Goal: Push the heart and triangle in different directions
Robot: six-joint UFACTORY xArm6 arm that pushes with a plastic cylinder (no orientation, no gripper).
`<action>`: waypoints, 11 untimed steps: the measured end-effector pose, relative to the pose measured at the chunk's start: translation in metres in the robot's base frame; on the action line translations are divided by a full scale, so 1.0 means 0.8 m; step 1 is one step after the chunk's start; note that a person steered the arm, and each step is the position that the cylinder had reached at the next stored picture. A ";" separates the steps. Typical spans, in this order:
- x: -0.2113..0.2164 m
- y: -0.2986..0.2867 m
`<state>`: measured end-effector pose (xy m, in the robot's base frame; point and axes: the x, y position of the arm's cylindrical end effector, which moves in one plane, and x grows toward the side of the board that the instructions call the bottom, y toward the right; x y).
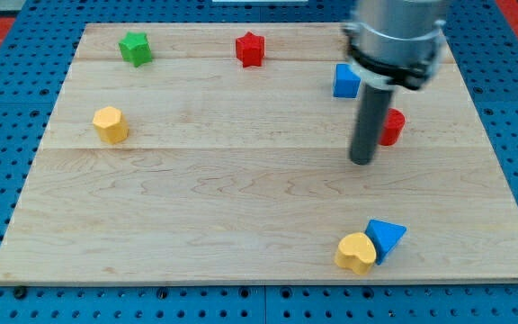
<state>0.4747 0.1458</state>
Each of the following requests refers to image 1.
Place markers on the wooden board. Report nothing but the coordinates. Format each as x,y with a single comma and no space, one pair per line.
241,175

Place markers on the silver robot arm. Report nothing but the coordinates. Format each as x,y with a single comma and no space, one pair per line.
394,43

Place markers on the green star block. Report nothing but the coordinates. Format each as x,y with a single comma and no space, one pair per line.
135,49

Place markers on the blue triangle block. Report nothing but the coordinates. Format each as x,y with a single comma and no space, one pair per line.
384,236

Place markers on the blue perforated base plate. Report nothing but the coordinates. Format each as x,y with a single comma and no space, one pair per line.
34,58

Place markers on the yellow hexagon block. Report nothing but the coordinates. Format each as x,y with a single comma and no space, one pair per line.
110,125

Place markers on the blue cube block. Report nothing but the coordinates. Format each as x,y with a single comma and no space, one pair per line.
346,83

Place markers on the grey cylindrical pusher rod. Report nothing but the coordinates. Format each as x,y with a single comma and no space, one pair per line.
369,124

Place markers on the red star block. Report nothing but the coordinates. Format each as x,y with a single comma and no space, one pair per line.
250,50

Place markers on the yellow heart block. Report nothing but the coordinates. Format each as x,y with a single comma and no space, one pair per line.
356,252

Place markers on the red cylinder block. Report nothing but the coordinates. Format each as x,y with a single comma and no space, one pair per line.
392,127

